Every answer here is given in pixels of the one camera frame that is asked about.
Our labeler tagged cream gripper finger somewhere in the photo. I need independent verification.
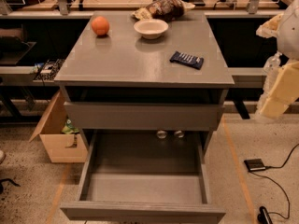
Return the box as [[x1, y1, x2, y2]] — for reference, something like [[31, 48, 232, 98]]
[[259, 61, 299, 119], [256, 13, 283, 38]]

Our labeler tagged blue rxbar wrapper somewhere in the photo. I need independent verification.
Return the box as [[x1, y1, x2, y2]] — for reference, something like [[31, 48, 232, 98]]
[[170, 51, 204, 70]]

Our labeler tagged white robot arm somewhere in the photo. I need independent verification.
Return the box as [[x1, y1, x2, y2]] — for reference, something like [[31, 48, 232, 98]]
[[255, 0, 299, 122]]

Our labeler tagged right round drawer knob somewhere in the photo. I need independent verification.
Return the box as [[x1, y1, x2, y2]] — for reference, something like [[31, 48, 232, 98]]
[[174, 130, 185, 138]]

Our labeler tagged round drawer knob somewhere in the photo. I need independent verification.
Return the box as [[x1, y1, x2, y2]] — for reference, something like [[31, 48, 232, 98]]
[[156, 130, 168, 139], [174, 130, 185, 138]]

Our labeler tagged left round drawer knob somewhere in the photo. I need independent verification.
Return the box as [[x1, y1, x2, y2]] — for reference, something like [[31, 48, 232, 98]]
[[156, 130, 168, 139]]

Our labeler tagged grey drawer cabinet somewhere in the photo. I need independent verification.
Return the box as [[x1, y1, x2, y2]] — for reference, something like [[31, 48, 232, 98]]
[[55, 11, 235, 147]]

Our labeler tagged open grey middle drawer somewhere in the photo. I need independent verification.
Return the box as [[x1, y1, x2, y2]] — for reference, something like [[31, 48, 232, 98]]
[[61, 131, 225, 224]]

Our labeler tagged closed grey top drawer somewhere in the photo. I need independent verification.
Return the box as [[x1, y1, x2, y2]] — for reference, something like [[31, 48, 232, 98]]
[[64, 102, 224, 131]]

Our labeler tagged clear plastic bottle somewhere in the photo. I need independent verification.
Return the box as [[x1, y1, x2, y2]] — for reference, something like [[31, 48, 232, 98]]
[[263, 51, 281, 92]]

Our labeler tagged brown chip bag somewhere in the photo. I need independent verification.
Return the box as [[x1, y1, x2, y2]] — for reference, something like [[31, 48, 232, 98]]
[[132, 0, 195, 21]]

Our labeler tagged white bowl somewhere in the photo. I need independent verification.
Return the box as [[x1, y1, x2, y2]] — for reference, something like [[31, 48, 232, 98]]
[[134, 19, 168, 39]]

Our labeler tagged black plug on floor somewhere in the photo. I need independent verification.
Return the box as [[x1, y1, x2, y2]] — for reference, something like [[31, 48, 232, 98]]
[[257, 206, 273, 224]]

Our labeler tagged orange fruit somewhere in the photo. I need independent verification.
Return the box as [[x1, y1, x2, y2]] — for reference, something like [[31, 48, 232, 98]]
[[91, 16, 109, 35]]

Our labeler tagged green item in box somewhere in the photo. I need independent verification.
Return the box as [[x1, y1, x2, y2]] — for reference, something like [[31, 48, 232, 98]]
[[62, 119, 79, 134]]

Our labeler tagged patterned black tray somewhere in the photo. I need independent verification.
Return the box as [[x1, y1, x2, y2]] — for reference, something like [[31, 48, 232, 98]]
[[35, 59, 64, 81]]

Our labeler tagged cardboard box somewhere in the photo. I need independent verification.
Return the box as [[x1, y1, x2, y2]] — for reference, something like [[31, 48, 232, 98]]
[[29, 91, 88, 163]]

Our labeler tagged black floor cable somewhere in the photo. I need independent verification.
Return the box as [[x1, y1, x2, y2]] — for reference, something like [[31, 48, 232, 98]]
[[249, 143, 299, 220]]

